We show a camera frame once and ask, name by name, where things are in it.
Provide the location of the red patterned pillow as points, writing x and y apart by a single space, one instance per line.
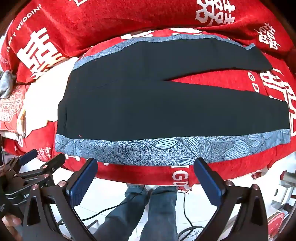
10 104

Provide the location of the red printed blanket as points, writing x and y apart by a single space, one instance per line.
226 78

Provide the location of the black pants with grey floral trim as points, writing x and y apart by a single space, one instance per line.
161 104

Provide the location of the person's legs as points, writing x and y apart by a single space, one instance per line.
157 213

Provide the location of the red and white box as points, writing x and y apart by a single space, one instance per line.
276 221

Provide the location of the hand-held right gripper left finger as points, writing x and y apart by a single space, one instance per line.
81 182

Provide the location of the red printed folded quilt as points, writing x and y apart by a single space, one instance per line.
104 20

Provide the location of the grey cloth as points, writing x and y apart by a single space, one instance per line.
5 83

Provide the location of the person's left hand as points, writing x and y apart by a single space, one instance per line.
9 222

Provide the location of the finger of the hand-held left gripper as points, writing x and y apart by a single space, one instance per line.
52 163
27 156

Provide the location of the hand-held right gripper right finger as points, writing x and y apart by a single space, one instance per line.
208 183

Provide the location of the white metal frame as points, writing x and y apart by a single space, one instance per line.
286 185

